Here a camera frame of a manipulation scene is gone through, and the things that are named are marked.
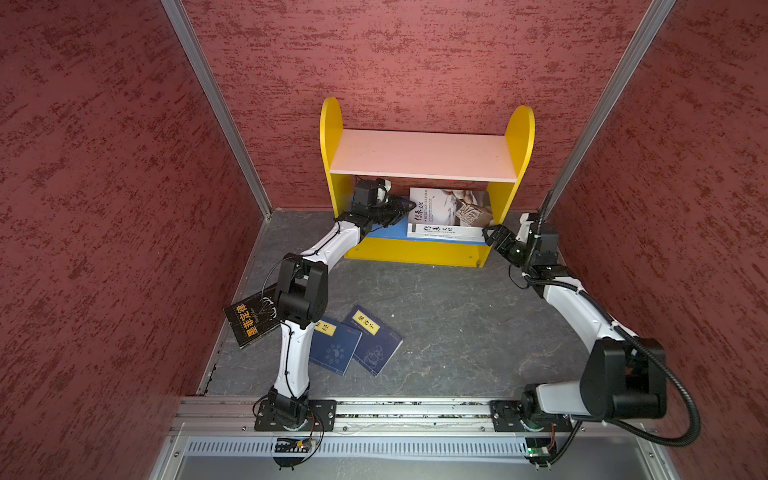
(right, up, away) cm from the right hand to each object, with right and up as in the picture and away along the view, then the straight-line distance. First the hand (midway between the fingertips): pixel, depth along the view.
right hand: (489, 239), depth 87 cm
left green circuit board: (-54, -51, -15) cm, 76 cm away
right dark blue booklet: (-33, -30, -2) cm, 45 cm away
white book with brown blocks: (-8, +2, +4) cm, 9 cm away
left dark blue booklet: (-46, -31, -2) cm, 56 cm away
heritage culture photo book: (-10, +10, +8) cm, 17 cm away
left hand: (-22, +9, +5) cm, 24 cm away
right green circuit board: (+7, -51, -16) cm, 54 cm away
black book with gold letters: (-73, -25, +3) cm, 77 cm away
